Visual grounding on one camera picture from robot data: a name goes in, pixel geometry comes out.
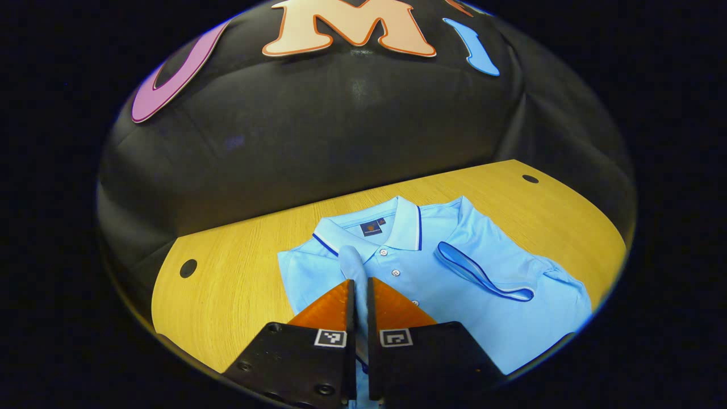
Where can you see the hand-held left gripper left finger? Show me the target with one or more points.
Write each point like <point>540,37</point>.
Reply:
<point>350,307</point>

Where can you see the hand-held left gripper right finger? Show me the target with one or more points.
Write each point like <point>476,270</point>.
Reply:
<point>371,307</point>

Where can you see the light blue polo T-shirt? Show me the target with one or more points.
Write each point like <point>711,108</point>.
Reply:
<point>488,318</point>

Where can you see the black backdrop cloth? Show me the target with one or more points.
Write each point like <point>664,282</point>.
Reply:
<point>341,130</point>

